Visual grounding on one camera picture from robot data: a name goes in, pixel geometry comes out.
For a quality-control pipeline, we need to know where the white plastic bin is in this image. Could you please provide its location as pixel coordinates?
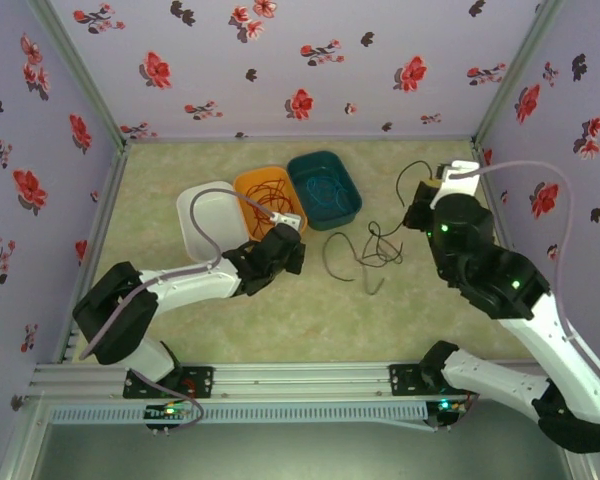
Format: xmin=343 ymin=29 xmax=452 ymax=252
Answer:
xmin=176 ymin=180 xmax=249 ymax=264

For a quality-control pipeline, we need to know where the teal plastic bin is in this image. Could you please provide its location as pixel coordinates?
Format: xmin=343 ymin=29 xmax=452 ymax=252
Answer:
xmin=286 ymin=150 xmax=364 ymax=233

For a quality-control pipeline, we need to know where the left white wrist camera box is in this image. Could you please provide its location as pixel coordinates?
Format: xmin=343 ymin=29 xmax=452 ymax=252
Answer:
xmin=269 ymin=212 xmax=302 ymax=232

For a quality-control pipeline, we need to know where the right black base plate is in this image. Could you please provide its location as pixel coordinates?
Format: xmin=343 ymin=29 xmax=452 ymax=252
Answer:
xmin=388 ymin=363 xmax=480 ymax=398

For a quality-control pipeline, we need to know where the right controller board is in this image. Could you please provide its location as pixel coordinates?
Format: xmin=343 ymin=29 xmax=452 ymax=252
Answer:
xmin=427 ymin=398 xmax=469 ymax=431

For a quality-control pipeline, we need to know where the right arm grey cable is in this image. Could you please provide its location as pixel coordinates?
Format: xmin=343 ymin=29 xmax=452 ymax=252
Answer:
xmin=452 ymin=160 xmax=600 ymax=432

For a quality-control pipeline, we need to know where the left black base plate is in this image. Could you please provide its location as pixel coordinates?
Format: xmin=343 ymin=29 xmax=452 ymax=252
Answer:
xmin=123 ymin=365 xmax=215 ymax=400

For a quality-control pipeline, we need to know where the thin blue cable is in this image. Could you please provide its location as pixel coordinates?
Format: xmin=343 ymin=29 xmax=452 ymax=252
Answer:
xmin=304 ymin=172 xmax=354 ymax=214

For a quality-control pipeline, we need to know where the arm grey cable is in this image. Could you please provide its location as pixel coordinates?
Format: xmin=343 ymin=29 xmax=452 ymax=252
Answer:
xmin=79 ymin=189 xmax=281 ymax=432
xmin=452 ymin=160 xmax=600 ymax=432

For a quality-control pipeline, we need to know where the aluminium corner post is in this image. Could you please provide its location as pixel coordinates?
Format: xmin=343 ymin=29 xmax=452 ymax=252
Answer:
xmin=472 ymin=0 xmax=565 ymax=149
xmin=27 ymin=0 xmax=130 ymax=149

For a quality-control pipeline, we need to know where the aluminium mounting rail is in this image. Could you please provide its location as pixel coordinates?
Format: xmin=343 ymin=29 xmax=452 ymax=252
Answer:
xmin=28 ymin=363 xmax=577 ymax=401

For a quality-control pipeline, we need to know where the left arm grey cable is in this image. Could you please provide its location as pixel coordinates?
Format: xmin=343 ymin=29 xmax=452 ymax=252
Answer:
xmin=79 ymin=189 xmax=281 ymax=432

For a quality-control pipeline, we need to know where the left controller board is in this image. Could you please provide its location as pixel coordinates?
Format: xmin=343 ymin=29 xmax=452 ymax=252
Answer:
xmin=144 ymin=402 xmax=194 ymax=431

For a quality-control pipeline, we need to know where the aluminium table side rail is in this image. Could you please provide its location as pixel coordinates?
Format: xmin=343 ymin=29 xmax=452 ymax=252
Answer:
xmin=54 ymin=144 xmax=130 ymax=364
xmin=472 ymin=142 xmax=546 ymax=359

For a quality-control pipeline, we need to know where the controller board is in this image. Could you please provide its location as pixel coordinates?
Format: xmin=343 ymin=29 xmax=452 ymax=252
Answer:
xmin=427 ymin=398 xmax=469 ymax=431
xmin=144 ymin=402 xmax=194 ymax=431

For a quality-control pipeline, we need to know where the thin black cable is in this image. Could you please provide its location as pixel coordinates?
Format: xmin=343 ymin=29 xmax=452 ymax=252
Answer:
xmin=322 ymin=159 xmax=434 ymax=297

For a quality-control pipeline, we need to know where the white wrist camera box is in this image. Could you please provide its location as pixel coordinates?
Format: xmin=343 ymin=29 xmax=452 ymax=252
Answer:
xmin=269 ymin=212 xmax=302 ymax=232
xmin=429 ymin=159 xmax=481 ymax=211

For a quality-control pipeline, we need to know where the thin red cable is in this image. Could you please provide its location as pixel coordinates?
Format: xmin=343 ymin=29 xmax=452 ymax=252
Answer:
xmin=243 ymin=172 xmax=296 ymax=236

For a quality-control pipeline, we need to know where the orange plastic bin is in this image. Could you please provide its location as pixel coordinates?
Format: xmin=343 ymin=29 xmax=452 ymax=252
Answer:
xmin=233 ymin=166 xmax=309 ymax=241

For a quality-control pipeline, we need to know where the white slotted cable duct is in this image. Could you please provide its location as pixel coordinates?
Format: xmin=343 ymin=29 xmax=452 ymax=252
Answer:
xmin=47 ymin=403 xmax=427 ymax=426

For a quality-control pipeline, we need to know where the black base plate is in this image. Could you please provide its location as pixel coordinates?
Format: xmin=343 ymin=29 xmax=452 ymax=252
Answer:
xmin=388 ymin=363 xmax=480 ymax=398
xmin=123 ymin=365 xmax=215 ymax=400

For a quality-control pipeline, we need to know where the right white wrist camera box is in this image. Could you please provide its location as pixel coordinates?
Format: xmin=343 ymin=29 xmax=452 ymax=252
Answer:
xmin=429 ymin=159 xmax=481 ymax=211

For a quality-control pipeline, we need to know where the aluminium frame beam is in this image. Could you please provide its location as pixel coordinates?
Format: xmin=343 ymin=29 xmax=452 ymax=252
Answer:
xmin=562 ymin=447 xmax=600 ymax=480
xmin=0 ymin=399 xmax=49 ymax=480

